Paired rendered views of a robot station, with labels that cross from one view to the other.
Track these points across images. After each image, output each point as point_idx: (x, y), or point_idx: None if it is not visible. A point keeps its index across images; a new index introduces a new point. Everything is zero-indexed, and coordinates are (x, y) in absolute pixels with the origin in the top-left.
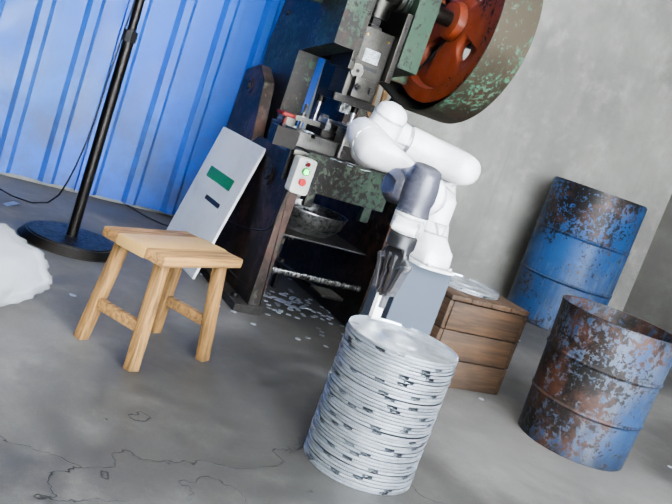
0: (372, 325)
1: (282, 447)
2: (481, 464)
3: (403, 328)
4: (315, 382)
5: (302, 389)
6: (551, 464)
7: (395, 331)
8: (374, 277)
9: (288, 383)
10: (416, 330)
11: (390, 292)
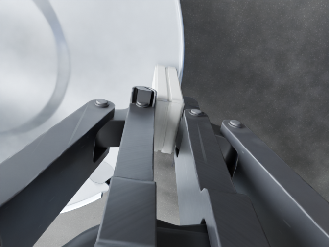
0: (101, 17)
1: None
2: (77, 221)
3: (105, 169)
4: (311, 142)
5: (298, 100)
6: None
7: (36, 75)
8: (264, 147)
9: (321, 88)
10: (85, 202)
11: (80, 110)
